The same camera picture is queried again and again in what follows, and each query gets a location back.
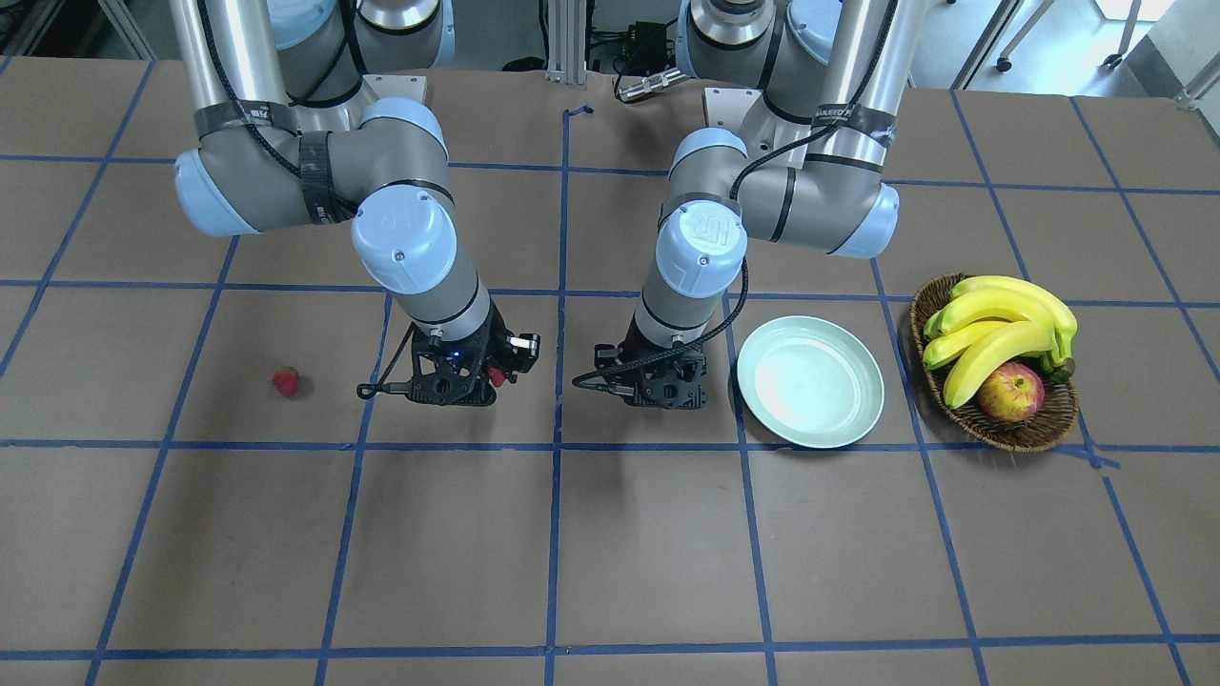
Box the brown wicker basket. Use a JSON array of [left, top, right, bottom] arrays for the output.
[[906, 272, 1078, 453]]

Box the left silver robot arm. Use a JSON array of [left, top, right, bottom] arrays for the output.
[[573, 1, 928, 410]]

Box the pale green plate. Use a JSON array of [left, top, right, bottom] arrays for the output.
[[737, 315, 885, 449]]

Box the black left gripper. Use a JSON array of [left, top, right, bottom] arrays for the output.
[[594, 330, 708, 410]]

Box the red yellow apple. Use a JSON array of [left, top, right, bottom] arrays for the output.
[[975, 363, 1046, 424]]

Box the aluminium frame post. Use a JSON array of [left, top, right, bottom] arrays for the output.
[[543, 0, 588, 90]]

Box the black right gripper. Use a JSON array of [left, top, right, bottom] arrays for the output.
[[410, 310, 540, 406]]

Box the yellow banana bunch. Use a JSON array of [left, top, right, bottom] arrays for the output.
[[910, 273, 1078, 410]]

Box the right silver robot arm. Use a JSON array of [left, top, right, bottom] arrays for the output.
[[171, 1, 540, 406]]

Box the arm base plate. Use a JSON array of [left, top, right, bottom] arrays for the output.
[[364, 74, 428, 103], [702, 87, 763, 146]]

